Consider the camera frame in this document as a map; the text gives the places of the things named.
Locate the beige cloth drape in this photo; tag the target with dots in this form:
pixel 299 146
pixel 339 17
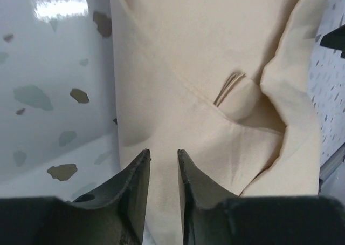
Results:
pixel 225 80

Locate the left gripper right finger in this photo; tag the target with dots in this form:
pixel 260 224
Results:
pixel 213 215

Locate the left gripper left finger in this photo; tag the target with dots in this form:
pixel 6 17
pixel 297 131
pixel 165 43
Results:
pixel 113 213

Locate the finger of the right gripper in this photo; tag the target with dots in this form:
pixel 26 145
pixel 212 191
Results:
pixel 335 40

